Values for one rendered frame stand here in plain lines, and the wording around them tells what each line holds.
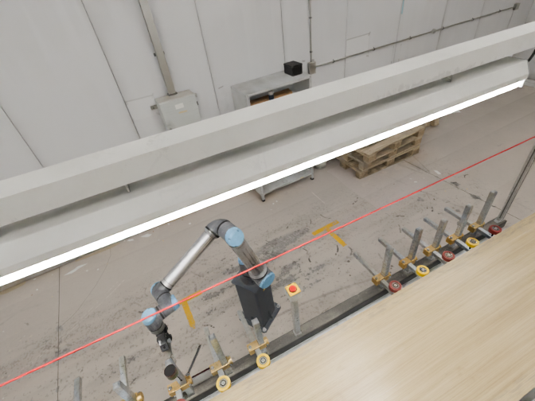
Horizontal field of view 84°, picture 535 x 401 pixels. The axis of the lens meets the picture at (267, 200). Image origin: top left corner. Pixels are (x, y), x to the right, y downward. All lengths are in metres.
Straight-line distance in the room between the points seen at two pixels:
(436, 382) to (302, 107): 1.68
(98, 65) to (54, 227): 2.98
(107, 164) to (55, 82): 3.01
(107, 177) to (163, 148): 0.11
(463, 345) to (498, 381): 0.20
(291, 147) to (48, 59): 3.08
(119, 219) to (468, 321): 2.04
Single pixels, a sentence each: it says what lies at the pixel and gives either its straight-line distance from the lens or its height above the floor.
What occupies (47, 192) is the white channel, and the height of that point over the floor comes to 2.44.
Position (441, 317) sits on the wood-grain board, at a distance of 2.23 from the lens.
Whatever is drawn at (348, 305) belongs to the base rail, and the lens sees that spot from 2.37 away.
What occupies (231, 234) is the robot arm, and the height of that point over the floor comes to 1.42.
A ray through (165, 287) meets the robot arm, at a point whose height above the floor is 1.19.
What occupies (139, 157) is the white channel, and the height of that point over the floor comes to 2.46.
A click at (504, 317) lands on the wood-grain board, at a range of 2.37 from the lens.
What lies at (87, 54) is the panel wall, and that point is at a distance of 3.56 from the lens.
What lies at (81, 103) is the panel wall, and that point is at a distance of 3.65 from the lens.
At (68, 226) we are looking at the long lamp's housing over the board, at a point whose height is 2.37.
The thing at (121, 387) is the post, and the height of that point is 1.15.
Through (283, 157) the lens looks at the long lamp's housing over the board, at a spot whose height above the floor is 2.36.
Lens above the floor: 2.72
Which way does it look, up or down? 39 degrees down
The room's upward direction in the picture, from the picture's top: 8 degrees counter-clockwise
